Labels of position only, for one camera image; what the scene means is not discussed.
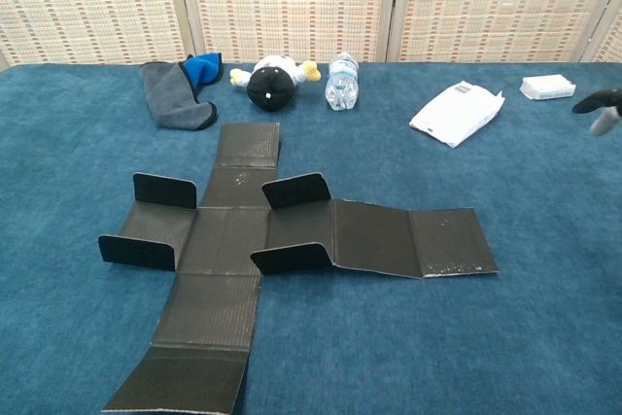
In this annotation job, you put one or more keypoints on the blue carpet table mat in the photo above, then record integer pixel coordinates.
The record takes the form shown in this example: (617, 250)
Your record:
(437, 337)

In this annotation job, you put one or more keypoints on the black white plush toy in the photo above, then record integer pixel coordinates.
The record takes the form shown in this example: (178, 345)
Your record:
(269, 87)

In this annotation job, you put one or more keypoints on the black foldable cardboard box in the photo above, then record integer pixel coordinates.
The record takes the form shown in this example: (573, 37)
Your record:
(223, 240)

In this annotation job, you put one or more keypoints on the pink tissue pack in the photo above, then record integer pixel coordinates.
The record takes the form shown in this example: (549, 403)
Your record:
(546, 87)

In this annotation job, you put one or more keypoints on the grey and blue towel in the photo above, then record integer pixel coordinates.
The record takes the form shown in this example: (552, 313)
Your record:
(170, 94)

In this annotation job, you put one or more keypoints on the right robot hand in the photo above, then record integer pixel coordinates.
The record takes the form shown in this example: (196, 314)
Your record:
(605, 100)

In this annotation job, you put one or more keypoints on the clear plastic water bottle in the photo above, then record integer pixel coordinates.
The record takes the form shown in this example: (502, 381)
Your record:
(342, 84)

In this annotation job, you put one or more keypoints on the white plastic package pouch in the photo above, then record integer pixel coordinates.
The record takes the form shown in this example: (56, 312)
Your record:
(457, 114)

